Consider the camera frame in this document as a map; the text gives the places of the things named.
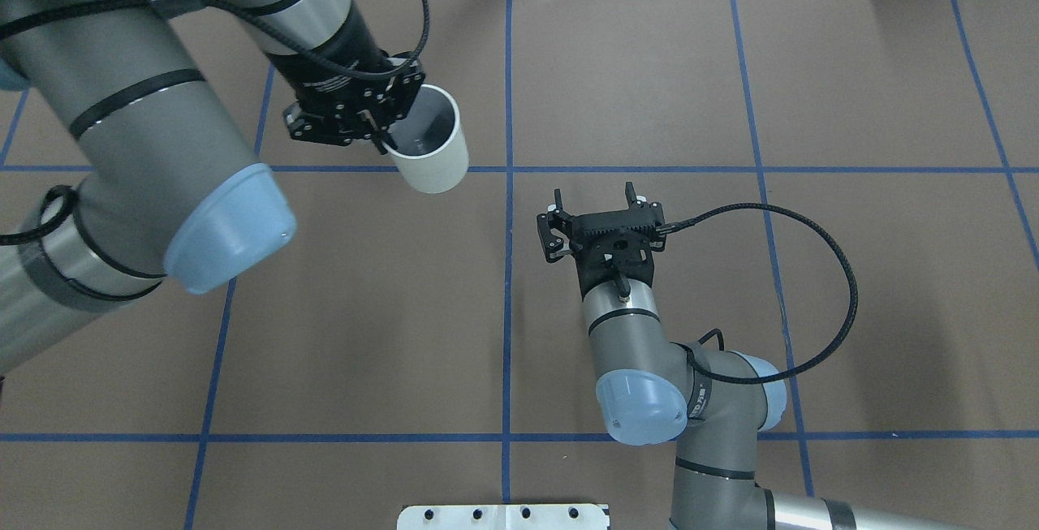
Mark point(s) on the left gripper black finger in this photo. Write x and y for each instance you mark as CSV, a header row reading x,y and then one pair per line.
x,y
379,121

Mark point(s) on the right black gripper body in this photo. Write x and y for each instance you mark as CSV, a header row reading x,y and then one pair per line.
x,y
554,231

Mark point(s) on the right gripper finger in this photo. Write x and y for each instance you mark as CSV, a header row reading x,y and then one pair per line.
x,y
632,198

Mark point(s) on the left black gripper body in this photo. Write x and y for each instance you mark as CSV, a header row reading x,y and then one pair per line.
x,y
359,40

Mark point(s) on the white mug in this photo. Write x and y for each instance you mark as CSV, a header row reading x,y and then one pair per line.
x,y
428,146

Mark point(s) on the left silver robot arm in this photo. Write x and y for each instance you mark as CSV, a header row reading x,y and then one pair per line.
x,y
175,191

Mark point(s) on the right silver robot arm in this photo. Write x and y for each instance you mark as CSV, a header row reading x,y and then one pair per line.
x,y
712,402

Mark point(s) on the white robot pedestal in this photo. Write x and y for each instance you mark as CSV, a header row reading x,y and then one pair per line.
x,y
506,516

